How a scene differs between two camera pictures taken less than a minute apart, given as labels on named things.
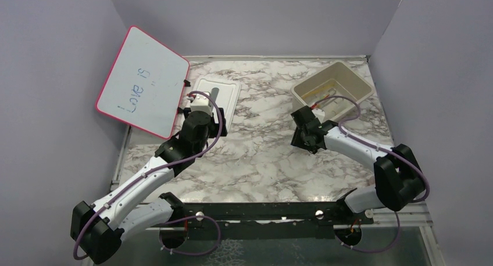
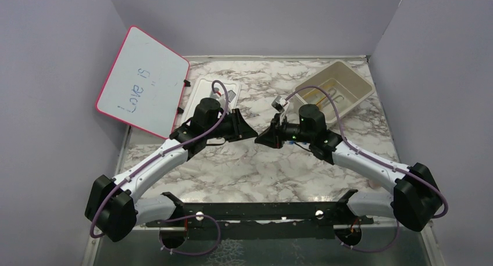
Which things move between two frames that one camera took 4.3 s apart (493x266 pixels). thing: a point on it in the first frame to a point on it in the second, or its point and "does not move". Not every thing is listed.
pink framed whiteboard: [145, 83] does not move
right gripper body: [300, 140] to [282, 130]
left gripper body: [214, 129] to [234, 131]
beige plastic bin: [334, 79] does not move
